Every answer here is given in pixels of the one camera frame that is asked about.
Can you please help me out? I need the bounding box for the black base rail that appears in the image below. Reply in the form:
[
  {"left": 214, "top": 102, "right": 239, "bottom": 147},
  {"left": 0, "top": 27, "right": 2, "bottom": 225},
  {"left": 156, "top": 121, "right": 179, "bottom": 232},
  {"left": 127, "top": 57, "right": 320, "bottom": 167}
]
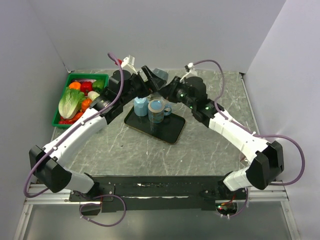
[{"left": 69, "top": 175, "right": 246, "bottom": 213}]

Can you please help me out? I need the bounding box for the green toy pepper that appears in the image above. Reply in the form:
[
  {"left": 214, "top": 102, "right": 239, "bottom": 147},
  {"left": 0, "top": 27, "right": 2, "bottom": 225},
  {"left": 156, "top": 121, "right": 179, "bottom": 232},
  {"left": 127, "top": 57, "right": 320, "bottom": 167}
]
[{"left": 92, "top": 79, "right": 105, "bottom": 93}]

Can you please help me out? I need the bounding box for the red toy pepper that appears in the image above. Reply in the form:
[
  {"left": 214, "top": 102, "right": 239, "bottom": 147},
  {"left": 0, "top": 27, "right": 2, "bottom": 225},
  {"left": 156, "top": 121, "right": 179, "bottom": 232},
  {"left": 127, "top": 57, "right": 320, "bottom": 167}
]
[{"left": 80, "top": 81, "right": 93, "bottom": 96}]

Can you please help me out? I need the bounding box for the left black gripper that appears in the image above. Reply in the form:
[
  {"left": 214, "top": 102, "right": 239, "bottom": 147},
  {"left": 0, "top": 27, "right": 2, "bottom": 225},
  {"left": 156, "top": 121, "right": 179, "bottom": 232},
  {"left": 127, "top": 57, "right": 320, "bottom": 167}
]
[{"left": 120, "top": 65, "right": 166, "bottom": 105}]

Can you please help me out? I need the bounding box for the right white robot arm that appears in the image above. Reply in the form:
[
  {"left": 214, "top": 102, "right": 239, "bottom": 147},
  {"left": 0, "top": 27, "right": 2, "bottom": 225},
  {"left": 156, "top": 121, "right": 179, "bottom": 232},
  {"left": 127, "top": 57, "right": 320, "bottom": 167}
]
[{"left": 159, "top": 77, "right": 284, "bottom": 200}]

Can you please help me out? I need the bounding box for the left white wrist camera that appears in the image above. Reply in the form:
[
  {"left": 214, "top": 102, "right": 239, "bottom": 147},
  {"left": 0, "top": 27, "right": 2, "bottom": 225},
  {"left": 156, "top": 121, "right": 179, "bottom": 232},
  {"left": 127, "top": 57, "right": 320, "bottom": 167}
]
[{"left": 118, "top": 55, "right": 138, "bottom": 74}]

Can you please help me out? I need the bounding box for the black serving tray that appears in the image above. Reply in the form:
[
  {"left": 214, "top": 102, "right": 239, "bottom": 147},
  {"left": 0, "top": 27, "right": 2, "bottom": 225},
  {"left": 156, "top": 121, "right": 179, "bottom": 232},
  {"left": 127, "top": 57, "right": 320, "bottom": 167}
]
[{"left": 124, "top": 107, "right": 186, "bottom": 144}]

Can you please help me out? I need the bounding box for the toy cabbage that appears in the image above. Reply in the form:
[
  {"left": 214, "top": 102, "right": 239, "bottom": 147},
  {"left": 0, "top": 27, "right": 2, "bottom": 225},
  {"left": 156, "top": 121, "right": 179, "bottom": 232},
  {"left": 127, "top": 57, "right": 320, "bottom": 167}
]
[{"left": 58, "top": 88, "right": 85, "bottom": 120}]

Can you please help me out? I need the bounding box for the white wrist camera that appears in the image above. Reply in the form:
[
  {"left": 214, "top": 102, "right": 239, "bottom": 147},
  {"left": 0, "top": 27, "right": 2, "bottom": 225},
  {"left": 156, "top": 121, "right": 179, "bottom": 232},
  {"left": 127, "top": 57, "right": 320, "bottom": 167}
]
[
  {"left": 118, "top": 55, "right": 138, "bottom": 74},
  {"left": 179, "top": 62, "right": 198, "bottom": 83}
]

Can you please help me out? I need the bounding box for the dark grey mug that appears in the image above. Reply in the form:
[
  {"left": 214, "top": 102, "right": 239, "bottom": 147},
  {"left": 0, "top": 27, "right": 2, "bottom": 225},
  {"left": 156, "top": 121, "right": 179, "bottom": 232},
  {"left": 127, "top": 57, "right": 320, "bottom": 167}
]
[{"left": 152, "top": 68, "right": 169, "bottom": 81}]

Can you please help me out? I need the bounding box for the orange toy carrot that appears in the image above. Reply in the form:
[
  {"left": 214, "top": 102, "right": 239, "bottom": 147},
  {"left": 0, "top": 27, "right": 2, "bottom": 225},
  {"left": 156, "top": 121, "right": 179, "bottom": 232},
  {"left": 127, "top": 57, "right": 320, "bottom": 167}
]
[{"left": 71, "top": 112, "right": 84, "bottom": 122}]

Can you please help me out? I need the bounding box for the light blue hexagonal mug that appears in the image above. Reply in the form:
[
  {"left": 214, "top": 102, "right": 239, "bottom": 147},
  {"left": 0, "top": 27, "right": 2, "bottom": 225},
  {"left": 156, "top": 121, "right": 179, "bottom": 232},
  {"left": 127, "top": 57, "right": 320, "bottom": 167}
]
[{"left": 133, "top": 97, "right": 149, "bottom": 117}]

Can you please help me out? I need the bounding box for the red toy chili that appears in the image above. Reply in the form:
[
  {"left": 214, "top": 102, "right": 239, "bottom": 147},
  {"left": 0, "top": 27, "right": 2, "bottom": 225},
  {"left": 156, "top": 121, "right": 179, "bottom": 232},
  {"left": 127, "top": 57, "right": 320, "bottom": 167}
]
[{"left": 58, "top": 119, "right": 75, "bottom": 125}]

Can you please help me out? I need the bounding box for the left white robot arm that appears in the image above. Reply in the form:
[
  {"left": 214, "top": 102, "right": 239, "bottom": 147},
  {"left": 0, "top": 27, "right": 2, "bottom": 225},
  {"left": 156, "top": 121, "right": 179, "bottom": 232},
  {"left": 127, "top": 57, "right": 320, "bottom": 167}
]
[{"left": 29, "top": 66, "right": 167, "bottom": 201}]

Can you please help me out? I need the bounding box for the green plastic crate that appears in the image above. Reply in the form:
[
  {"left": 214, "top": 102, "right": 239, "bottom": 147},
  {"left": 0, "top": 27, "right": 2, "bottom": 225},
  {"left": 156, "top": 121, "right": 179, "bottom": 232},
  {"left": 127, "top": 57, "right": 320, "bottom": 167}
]
[{"left": 52, "top": 73, "right": 109, "bottom": 129}]

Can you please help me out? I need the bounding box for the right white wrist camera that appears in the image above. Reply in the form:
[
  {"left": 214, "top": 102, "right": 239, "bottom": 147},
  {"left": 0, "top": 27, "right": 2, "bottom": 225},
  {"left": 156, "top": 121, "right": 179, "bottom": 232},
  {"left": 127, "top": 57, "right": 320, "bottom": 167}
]
[{"left": 179, "top": 62, "right": 198, "bottom": 83}]

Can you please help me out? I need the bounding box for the blue mug tan rim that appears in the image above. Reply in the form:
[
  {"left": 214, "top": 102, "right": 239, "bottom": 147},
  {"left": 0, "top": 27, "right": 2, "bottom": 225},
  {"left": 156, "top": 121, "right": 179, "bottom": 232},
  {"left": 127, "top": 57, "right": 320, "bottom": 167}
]
[{"left": 148, "top": 99, "right": 172, "bottom": 124}]

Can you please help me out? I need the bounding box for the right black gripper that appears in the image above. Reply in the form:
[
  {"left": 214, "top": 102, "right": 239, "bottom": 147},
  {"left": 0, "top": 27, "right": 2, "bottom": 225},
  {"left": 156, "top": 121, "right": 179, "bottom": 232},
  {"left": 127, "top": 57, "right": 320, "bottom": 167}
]
[{"left": 158, "top": 75, "right": 196, "bottom": 110}]

